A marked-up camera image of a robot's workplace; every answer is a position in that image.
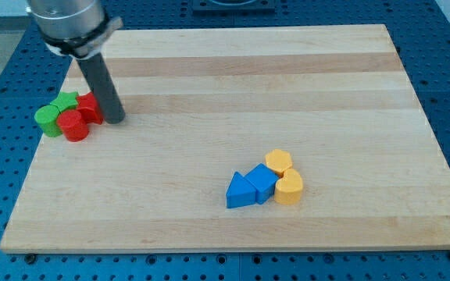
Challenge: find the green cylinder block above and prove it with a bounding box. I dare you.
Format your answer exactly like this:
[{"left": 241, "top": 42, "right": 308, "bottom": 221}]
[{"left": 34, "top": 105, "right": 62, "bottom": 137}]

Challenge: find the yellow heart block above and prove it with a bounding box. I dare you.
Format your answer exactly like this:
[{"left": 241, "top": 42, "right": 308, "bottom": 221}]
[{"left": 274, "top": 169, "right": 304, "bottom": 205}]

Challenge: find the yellow hexagon block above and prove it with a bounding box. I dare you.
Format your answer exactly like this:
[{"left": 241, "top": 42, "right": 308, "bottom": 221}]
[{"left": 265, "top": 148, "right": 293, "bottom": 177}]

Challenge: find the blue triangle block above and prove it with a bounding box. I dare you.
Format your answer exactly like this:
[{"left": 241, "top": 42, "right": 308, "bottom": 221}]
[{"left": 226, "top": 172, "right": 256, "bottom": 208}]

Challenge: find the green star block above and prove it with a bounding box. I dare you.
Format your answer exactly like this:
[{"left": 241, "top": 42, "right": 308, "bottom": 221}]
[{"left": 50, "top": 91, "right": 79, "bottom": 112}]

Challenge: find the wooden board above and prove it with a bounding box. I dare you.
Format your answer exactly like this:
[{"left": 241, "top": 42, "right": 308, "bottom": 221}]
[{"left": 0, "top": 24, "right": 450, "bottom": 254}]

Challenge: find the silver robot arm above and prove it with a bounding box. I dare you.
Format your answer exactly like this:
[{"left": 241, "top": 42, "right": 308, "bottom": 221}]
[{"left": 27, "top": 0, "right": 125, "bottom": 124}]

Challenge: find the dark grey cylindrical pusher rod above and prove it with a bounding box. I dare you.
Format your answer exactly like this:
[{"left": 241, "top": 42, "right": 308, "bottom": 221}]
[{"left": 77, "top": 53, "right": 125, "bottom": 124}]

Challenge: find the blue cube block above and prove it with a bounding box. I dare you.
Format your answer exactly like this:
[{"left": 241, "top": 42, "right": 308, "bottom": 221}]
[{"left": 245, "top": 163, "right": 279, "bottom": 205}]

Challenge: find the red cylinder block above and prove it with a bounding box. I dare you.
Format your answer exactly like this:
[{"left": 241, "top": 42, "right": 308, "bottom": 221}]
[{"left": 56, "top": 109, "right": 89, "bottom": 142}]

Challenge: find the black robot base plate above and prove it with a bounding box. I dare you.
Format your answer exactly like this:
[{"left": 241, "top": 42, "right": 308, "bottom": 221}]
[{"left": 190, "top": 0, "right": 277, "bottom": 13}]

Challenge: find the red star block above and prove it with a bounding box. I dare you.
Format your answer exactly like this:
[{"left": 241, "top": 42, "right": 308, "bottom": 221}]
[{"left": 76, "top": 92, "right": 104, "bottom": 125}]

